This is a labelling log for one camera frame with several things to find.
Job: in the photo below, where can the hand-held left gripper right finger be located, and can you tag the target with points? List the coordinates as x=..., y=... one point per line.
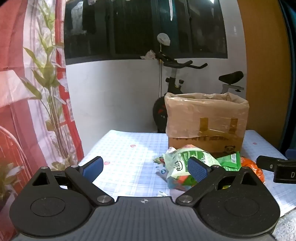
x=197, y=171

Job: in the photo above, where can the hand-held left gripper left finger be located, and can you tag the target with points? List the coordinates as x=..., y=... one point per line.
x=93, y=168

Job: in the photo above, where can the clear plastic bag liner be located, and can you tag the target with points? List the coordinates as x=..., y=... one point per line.
x=203, y=113

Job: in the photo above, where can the metal pole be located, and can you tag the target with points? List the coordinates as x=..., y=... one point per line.
x=160, y=76

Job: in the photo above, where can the dark window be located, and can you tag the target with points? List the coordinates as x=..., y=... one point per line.
x=127, y=27

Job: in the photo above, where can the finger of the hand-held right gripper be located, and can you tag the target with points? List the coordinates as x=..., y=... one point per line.
x=267, y=163

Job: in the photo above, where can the crumpled white cloth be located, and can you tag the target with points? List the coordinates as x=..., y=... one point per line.
x=149, y=55

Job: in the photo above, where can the orange snack packet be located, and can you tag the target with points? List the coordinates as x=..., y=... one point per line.
x=255, y=170

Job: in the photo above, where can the large green white snack bag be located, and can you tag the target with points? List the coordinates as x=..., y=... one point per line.
x=182, y=161

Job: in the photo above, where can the red leaf-print curtain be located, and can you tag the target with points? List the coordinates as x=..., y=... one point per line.
x=34, y=92

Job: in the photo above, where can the green snack packet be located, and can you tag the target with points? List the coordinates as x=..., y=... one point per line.
x=229, y=161

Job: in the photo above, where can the brown cardboard box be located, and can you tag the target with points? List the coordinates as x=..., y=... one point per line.
x=196, y=144

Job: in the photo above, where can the black exercise bike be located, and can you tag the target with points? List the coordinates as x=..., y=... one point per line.
x=172, y=87

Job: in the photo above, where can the torn white wrapper scrap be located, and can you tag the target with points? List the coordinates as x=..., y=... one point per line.
x=162, y=194

